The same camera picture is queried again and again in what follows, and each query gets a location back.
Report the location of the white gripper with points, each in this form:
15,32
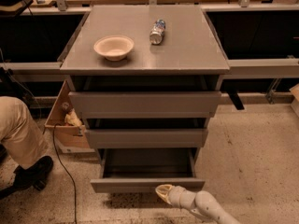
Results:
175,195

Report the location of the grey bottom drawer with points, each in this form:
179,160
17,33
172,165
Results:
137,170

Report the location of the grey drawer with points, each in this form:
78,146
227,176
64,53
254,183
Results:
146,133
137,170
161,97

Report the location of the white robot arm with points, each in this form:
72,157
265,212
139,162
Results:
201,204

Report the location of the grey middle drawer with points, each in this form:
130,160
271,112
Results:
146,133

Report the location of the grey top drawer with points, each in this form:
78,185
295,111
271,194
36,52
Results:
161,97

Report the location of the grey drawer cabinet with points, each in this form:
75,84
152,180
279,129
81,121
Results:
189,48

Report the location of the yellow toy in box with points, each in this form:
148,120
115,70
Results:
72,119

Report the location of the wooden box on floor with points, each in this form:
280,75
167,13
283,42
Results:
69,138

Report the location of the black shoe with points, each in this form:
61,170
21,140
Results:
35,176

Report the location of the beige paper bowl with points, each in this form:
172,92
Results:
114,47

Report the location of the crushed soda can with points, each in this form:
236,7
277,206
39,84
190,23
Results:
156,34

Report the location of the person leg khaki trousers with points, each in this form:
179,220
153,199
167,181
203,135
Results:
19,133

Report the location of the grey metal frame rail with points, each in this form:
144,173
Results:
239,69

